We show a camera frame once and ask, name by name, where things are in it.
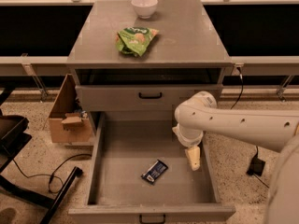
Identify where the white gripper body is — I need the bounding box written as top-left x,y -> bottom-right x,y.
172,123 -> 204,148

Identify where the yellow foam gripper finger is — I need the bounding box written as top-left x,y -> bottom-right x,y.
185,146 -> 200,171

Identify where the blue rxbar wrapper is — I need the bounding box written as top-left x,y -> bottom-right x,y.
141,160 -> 168,185

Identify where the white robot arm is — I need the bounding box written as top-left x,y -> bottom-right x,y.
173,91 -> 299,224

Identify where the closed grey upper drawer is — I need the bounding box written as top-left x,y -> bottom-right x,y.
76,85 -> 221,111

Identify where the open grey middle drawer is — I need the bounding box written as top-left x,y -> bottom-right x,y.
69,114 -> 235,224

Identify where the grey drawer cabinet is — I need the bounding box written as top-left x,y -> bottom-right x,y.
67,0 -> 230,127

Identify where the black power adapter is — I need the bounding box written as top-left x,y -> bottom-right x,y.
247,156 -> 265,176

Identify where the green chip bag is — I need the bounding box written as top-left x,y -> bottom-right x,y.
116,27 -> 159,57

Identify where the brown cardboard box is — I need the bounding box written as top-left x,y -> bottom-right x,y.
49,74 -> 93,143

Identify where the white ceramic bowl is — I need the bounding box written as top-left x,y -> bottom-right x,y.
131,0 -> 158,19

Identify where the black metal stand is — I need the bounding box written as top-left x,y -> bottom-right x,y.
0,91 -> 91,224

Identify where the black upper drawer handle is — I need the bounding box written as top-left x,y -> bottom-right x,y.
138,92 -> 163,100

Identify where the black drawer handle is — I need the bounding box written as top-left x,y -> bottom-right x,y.
138,92 -> 163,100
139,215 -> 166,224

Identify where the black cable on right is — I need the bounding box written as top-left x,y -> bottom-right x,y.
230,66 -> 270,189

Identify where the black cable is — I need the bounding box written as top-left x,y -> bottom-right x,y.
230,66 -> 270,189
11,153 -> 93,194

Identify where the black lower drawer handle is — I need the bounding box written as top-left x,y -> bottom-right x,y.
139,215 -> 166,224

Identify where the black cable on left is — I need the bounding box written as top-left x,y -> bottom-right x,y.
11,153 -> 93,194

